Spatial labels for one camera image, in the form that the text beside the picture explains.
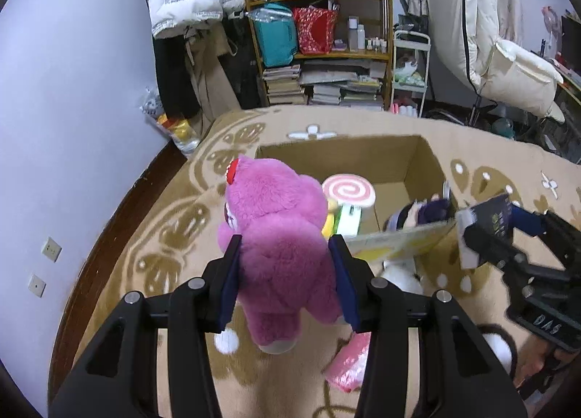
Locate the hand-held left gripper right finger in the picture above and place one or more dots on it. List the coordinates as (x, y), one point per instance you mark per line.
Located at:
(345, 282)

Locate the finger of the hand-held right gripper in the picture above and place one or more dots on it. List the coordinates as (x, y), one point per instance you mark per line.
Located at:
(529, 220)
(492, 243)

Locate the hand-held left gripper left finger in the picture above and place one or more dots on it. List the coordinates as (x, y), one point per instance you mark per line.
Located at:
(229, 282)

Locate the black packet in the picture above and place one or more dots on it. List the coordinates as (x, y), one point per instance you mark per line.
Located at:
(490, 216)

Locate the yellow plush toy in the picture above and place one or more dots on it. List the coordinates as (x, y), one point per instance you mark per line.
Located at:
(329, 223)

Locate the green tissue pack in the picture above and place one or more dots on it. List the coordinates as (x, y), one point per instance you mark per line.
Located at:
(348, 220)

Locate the purple-haired plush doll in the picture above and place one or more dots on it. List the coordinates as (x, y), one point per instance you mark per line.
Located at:
(426, 213)

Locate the pink plush bear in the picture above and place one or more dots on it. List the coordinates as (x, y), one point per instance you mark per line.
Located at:
(281, 227)

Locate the pink swirl lollipop pillow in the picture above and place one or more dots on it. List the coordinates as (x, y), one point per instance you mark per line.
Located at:
(347, 188)

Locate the cardboard box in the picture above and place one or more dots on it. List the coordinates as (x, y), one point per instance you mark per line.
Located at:
(363, 159)

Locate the white plush toy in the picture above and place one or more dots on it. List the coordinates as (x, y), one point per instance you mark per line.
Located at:
(401, 281)

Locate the black and white plush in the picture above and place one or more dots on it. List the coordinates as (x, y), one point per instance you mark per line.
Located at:
(497, 347)

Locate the pink plastic bag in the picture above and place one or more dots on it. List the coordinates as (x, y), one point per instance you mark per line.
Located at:
(349, 363)

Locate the clear bag of items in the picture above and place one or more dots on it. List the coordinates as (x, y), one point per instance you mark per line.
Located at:
(174, 127)

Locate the white trolley cart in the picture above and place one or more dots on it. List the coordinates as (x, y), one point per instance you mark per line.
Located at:
(426, 73)

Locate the cream padded chair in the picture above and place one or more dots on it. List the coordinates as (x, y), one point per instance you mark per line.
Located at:
(490, 27)

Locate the cat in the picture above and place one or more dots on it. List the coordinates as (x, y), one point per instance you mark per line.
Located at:
(406, 66)

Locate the beige hanging garment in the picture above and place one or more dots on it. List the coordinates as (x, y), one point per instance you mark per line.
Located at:
(213, 82)

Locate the stacks of books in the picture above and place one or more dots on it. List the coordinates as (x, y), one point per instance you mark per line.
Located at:
(281, 84)

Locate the black hanging garment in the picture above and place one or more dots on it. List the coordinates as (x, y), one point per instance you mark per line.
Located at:
(172, 82)

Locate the wooden bookshelf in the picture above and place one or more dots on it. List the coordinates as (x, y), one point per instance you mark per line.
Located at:
(386, 59)

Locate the row of cosmetic bottles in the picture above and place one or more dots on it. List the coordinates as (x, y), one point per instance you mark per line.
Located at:
(358, 34)

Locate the teal bag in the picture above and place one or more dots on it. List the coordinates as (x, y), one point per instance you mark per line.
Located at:
(272, 36)

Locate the red patterned bag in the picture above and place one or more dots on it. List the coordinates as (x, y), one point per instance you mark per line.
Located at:
(313, 32)

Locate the wall socket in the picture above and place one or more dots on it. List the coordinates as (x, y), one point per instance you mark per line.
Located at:
(51, 249)
(37, 285)

